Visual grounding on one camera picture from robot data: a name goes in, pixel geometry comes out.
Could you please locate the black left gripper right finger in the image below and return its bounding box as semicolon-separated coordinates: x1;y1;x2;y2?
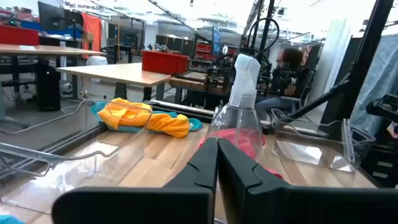
217;138;398;224

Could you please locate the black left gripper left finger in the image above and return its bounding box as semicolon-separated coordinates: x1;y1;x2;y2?
52;138;219;224

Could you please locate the pink microfiber towel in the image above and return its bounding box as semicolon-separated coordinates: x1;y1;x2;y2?
198;128;284;180

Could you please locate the orange microfiber towel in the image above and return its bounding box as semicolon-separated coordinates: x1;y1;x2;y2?
97;97;191;139

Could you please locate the teal microfiber towel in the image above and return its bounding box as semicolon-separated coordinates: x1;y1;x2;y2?
90;101;203;134
0;214;25;224

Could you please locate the clear plastic basket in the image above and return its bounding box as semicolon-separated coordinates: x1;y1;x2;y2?
0;98;154;215
269;108;377;174

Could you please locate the seated person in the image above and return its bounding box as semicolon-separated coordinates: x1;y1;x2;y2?
254;47;312;121

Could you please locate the wooden top office table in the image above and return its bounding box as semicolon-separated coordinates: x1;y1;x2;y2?
0;43;106;94
57;62;172;102

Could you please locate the clear plastic spray bottle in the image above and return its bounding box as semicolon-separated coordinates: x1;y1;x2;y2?
203;53;267;161

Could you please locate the blue grey curtain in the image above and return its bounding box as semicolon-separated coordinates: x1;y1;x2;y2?
349;33;398;138

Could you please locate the red plastic bin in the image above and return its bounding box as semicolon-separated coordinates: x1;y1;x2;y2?
0;24;40;46
141;49;190;75

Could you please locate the black computer tower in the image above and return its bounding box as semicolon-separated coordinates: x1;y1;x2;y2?
36;63;62;112

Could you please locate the black background robot rig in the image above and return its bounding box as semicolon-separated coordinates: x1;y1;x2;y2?
203;17;280;106

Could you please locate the hanging orange cloth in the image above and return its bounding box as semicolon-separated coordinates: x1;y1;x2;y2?
81;12;103;60

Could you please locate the black computer monitor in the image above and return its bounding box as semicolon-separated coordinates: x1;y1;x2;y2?
37;1;67;32

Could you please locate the white floor cable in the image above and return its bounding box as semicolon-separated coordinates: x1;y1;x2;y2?
0;98;88;135

